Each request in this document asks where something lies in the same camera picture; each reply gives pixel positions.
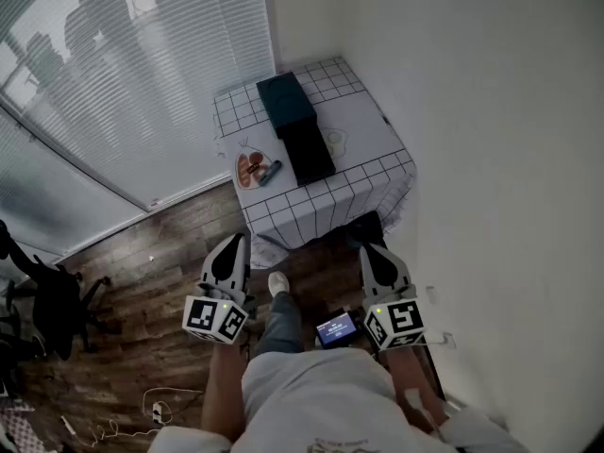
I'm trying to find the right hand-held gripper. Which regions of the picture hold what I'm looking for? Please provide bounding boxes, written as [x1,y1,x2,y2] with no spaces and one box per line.
[359,245,426,351]

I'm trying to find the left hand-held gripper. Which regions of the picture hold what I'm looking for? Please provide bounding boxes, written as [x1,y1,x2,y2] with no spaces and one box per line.
[182,233,259,345]

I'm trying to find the small blue cylindrical object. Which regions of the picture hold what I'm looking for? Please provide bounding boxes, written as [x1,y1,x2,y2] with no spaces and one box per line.
[257,159,283,187]

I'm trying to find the dark teal rectangular box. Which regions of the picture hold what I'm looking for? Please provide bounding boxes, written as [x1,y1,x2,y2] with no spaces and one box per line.
[256,71,337,187]

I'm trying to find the person's left forearm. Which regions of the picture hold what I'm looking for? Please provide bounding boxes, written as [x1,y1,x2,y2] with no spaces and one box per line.
[200,340,249,443]

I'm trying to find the person's right forearm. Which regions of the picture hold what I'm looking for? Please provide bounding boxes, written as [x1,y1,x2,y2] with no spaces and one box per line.
[384,344,449,436]

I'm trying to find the person's white shoe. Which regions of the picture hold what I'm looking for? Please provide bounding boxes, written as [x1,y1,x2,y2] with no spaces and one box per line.
[267,271,291,299]

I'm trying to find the small black screen device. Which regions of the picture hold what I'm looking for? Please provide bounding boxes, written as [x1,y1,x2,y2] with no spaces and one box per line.
[315,310,362,348]

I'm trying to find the person's jeans leg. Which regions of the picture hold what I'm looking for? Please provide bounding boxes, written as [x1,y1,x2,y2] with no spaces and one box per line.
[254,290,306,359]

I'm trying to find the person's white shirt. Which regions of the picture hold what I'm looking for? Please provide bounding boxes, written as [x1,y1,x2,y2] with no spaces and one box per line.
[145,346,534,453]

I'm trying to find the white grid-print tablecloth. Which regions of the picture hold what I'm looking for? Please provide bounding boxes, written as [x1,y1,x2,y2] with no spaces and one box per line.
[211,57,417,269]

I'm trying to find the black office chair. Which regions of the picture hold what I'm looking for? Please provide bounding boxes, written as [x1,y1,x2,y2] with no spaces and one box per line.
[0,219,112,362]

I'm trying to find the white window blinds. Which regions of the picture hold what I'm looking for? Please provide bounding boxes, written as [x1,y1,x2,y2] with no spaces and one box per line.
[0,0,277,212]

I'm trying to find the checkered fabric item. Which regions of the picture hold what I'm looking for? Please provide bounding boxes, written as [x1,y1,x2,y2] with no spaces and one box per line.
[0,401,44,453]

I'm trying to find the white charger with cable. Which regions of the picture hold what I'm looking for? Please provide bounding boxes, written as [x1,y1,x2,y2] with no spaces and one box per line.
[141,387,204,427]

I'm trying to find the thin white floor cable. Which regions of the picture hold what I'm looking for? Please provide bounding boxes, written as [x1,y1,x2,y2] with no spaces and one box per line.
[92,417,161,445]

